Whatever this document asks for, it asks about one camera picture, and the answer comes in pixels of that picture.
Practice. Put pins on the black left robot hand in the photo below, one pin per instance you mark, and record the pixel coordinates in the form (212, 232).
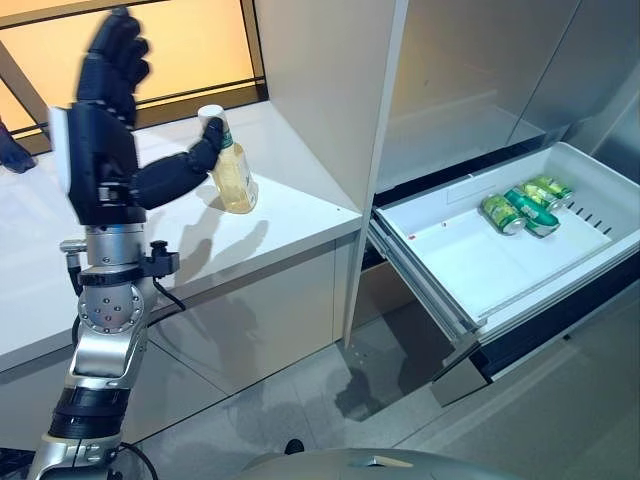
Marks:
(102, 150)

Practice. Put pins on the yellow tea bottle white cap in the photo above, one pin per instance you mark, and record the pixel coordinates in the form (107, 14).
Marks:
(232, 175)

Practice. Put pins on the white fridge drawer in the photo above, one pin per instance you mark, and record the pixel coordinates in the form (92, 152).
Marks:
(475, 265)

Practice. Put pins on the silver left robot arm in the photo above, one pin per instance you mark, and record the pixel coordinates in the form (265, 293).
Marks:
(107, 310)

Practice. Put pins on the beige steel fridge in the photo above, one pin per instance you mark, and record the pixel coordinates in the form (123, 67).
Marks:
(450, 75)

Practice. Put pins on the person in dark clothes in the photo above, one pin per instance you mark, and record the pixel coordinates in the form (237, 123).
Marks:
(15, 150)

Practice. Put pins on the white kitchen counter cabinet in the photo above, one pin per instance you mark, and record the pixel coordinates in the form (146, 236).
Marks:
(250, 300)

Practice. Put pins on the white tall side panel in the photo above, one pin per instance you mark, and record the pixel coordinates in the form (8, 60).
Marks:
(320, 75)

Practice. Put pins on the black left robot foot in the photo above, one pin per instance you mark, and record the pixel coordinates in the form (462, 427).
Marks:
(294, 446)

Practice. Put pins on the green yellow drink can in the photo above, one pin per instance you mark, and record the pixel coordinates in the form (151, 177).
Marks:
(550, 189)
(502, 215)

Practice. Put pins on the grey robot torso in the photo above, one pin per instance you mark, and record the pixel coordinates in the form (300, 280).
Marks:
(375, 462)

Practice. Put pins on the green can middle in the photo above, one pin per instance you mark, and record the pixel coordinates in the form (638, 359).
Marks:
(530, 212)

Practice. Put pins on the grey tall side panel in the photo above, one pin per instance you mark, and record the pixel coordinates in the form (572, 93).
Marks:
(615, 100)

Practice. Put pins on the window with dark frame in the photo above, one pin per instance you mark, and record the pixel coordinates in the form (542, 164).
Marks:
(255, 60)

